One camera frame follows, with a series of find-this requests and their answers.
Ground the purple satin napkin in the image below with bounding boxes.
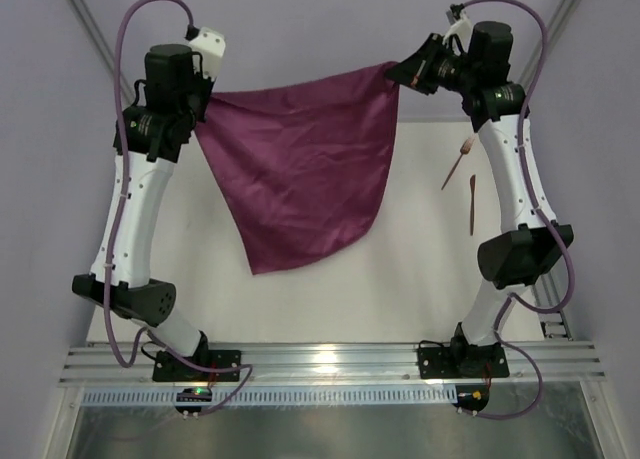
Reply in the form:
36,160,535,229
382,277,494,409
196,62,399,275

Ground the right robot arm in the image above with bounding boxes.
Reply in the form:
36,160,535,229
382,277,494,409
385,19,574,377

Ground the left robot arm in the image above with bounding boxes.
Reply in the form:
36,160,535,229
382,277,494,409
72,39,225,357

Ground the left controller board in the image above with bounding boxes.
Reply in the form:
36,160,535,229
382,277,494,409
174,386,212,415

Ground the controller board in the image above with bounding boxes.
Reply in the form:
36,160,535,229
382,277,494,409
174,386,212,415
453,388,490,414

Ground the right controller board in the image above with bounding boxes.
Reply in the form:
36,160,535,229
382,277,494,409
453,388,490,414

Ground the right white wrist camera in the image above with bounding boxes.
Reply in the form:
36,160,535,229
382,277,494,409
443,4,473,45

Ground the left aluminium frame post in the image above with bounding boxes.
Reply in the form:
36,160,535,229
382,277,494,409
66,0,115,77

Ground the aluminium frame post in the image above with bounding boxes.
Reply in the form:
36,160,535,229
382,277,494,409
66,0,115,77
546,0,582,45

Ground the right aluminium frame post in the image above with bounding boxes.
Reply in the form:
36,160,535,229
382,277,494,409
546,0,582,45

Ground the right side aluminium rail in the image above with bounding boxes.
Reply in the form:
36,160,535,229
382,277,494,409
529,273,572,341

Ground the aluminium rail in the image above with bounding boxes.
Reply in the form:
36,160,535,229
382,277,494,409
529,273,572,341
59,341,605,387

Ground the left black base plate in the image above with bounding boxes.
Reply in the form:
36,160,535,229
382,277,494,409
152,349,242,383

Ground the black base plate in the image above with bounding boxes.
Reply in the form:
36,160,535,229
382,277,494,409
152,349,242,383
416,341,510,379

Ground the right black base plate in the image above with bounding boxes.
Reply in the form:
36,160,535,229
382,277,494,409
416,341,510,379

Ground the aluminium front rail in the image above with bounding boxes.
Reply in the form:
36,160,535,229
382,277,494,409
59,341,605,387

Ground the slotted grey cable duct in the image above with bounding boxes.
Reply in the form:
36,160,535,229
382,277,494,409
80,383,456,407

